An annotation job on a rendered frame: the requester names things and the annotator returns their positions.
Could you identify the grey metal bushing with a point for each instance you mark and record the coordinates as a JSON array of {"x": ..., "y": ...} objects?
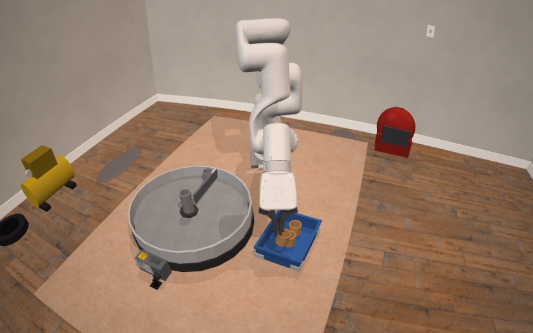
[
  {"x": 185, "y": 196},
  {"x": 206, "y": 172},
  {"x": 188, "y": 208}
]

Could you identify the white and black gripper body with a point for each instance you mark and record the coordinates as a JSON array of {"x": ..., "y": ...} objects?
[{"x": 276, "y": 191}]

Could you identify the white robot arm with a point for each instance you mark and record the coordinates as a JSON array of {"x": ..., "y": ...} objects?
[{"x": 281, "y": 89}]

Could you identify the bronze bushing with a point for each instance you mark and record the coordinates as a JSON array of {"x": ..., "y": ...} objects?
[
  {"x": 295, "y": 226},
  {"x": 292, "y": 239},
  {"x": 281, "y": 240}
]

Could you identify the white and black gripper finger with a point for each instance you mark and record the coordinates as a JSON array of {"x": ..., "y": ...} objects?
[
  {"x": 272, "y": 216},
  {"x": 284, "y": 214}
]

